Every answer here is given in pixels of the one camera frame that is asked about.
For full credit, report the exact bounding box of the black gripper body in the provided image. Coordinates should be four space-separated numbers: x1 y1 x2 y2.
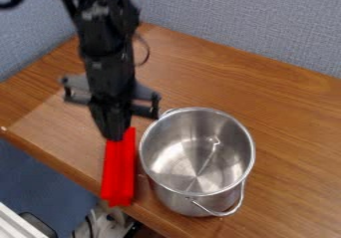
60 55 162 119

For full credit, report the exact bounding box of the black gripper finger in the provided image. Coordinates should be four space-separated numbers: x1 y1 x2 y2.
114 106 132 141
90 102 116 140

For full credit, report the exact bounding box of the red plastic block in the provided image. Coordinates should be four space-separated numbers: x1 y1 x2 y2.
100 127 136 207

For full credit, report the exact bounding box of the metal pot with handle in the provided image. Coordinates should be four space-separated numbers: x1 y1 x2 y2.
139 107 255 217

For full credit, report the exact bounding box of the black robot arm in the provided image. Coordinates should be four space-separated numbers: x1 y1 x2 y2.
0 0 162 141

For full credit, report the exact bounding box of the black white striped object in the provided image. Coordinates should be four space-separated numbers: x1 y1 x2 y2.
0 202 59 238

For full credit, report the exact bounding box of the white device under table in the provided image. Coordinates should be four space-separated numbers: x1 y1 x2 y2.
69 201 139 238

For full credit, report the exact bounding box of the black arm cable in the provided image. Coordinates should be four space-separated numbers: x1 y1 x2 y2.
132 32 152 67

